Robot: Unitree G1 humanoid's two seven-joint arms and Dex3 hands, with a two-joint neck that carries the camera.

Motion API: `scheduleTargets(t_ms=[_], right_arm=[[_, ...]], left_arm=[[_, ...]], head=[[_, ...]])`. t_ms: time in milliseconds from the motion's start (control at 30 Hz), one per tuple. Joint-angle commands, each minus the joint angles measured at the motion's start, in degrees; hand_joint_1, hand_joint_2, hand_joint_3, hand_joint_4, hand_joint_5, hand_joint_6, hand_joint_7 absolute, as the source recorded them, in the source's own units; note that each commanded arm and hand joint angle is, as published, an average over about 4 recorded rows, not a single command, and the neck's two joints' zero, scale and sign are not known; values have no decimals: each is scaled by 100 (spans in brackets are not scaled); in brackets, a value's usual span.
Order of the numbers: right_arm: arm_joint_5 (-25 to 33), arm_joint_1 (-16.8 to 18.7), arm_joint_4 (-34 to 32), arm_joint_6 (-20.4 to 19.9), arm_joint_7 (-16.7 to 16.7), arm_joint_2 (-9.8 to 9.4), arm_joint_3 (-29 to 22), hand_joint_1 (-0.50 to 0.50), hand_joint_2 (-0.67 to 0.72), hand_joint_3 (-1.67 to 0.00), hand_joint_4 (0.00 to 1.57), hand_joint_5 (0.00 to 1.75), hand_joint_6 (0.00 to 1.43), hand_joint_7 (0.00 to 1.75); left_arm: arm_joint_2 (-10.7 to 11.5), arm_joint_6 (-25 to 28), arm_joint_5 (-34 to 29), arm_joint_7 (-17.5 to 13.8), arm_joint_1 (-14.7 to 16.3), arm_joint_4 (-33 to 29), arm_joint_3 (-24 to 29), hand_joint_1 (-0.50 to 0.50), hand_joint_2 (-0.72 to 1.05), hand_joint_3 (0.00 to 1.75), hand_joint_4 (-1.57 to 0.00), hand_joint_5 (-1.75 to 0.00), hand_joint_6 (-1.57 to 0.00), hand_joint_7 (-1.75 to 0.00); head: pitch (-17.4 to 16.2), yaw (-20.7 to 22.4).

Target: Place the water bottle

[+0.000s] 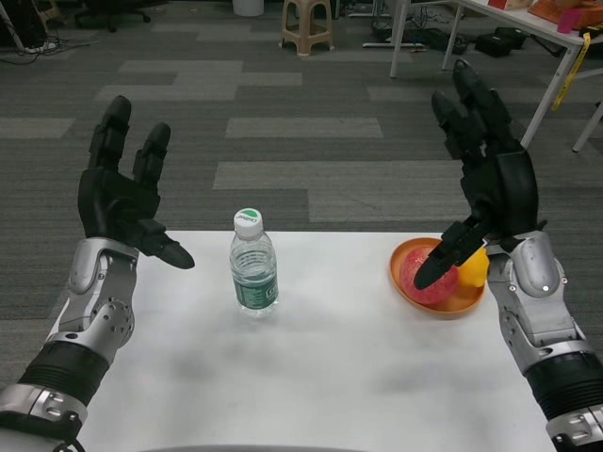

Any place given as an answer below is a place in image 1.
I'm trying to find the yellow lemon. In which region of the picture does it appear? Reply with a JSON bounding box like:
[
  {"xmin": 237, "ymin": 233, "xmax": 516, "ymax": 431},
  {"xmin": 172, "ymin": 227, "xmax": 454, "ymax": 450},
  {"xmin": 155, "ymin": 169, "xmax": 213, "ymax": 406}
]
[{"xmin": 456, "ymin": 248, "xmax": 489, "ymax": 289}]

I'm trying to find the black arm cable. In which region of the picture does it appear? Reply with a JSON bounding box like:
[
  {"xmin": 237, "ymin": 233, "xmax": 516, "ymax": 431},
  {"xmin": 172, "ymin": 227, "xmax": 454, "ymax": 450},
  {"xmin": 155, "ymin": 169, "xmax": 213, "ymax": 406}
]
[{"xmin": 46, "ymin": 410, "xmax": 84, "ymax": 452}]

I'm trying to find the white metal-frame table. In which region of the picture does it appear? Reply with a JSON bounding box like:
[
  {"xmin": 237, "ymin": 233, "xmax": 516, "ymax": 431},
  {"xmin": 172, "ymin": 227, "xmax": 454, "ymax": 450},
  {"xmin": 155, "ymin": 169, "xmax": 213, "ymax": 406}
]
[{"xmin": 389, "ymin": 0, "xmax": 603, "ymax": 153}]

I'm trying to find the clear water bottle green label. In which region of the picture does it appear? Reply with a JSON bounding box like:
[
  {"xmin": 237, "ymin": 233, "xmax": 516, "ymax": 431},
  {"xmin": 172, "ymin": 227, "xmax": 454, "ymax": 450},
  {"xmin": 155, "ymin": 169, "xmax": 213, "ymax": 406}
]
[{"xmin": 228, "ymin": 207, "xmax": 280, "ymax": 319}]

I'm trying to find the black bag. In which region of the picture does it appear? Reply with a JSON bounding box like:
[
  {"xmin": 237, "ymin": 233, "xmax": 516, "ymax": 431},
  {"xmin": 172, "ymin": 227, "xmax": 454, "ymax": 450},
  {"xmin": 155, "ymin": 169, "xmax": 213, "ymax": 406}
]
[{"xmin": 474, "ymin": 26, "xmax": 529, "ymax": 58}]

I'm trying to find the red apple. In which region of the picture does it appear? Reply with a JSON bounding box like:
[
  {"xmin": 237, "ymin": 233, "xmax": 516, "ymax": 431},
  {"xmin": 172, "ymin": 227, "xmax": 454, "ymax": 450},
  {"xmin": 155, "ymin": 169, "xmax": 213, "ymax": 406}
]
[{"xmin": 399, "ymin": 247, "xmax": 461, "ymax": 308}]

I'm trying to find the beige plastic stool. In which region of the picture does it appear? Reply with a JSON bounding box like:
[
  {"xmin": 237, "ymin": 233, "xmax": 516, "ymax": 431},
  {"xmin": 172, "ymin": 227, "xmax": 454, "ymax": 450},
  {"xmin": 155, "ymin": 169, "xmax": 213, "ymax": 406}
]
[{"xmin": 281, "ymin": 0, "xmax": 335, "ymax": 58}]

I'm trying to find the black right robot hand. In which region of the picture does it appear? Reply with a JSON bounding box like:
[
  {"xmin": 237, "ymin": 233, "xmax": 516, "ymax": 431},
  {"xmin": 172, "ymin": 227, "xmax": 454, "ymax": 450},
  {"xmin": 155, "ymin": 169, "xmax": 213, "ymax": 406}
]
[{"xmin": 413, "ymin": 58, "xmax": 548, "ymax": 291}]

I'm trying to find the black office chair base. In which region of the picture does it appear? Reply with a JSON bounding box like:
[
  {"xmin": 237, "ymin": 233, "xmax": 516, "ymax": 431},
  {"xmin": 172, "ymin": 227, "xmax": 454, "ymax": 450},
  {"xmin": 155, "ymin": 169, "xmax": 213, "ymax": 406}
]
[{"xmin": 73, "ymin": 0, "xmax": 153, "ymax": 34}]

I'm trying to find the yellow hanging strap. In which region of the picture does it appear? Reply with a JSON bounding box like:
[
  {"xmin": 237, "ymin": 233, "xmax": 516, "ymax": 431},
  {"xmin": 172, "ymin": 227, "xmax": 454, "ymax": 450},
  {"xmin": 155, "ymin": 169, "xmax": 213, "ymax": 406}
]
[{"xmin": 551, "ymin": 31, "xmax": 593, "ymax": 112}]

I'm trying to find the pink plastic item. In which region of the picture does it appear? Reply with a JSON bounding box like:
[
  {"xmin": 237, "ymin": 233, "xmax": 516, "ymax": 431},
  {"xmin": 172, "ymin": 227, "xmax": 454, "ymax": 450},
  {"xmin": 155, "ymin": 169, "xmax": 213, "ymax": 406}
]
[{"xmin": 559, "ymin": 9, "xmax": 583, "ymax": 34}]

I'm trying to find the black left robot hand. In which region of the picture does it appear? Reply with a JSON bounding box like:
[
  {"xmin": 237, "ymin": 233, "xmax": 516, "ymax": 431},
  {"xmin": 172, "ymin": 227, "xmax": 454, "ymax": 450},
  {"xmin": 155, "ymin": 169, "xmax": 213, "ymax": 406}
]
[{"xmin": 76, "ymin": 95, "xmax": 197, "ymax": 270}]

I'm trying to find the orange box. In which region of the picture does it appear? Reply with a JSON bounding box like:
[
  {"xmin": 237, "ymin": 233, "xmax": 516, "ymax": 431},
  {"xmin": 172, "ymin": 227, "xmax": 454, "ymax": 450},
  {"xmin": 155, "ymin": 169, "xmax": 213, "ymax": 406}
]
[{"xmin": 527, "ymin": 0, "xmax": 603, "ymax": 27}]

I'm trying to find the white desk foot bar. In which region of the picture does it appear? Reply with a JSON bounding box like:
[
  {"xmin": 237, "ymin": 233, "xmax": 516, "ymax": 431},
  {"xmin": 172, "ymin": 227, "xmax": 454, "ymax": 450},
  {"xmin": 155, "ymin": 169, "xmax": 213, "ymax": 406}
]
[{"xmin": 362, "ymin": 40, "xmax": 426, "ymax": 50}]

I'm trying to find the orange plastic plate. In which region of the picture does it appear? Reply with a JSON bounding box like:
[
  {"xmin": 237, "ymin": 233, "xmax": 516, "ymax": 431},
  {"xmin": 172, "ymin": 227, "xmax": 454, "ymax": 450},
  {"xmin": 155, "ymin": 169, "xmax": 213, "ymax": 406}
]
[{"xmin": 388, "ymin": 237, "xmax": 487, "ymax": 322}]

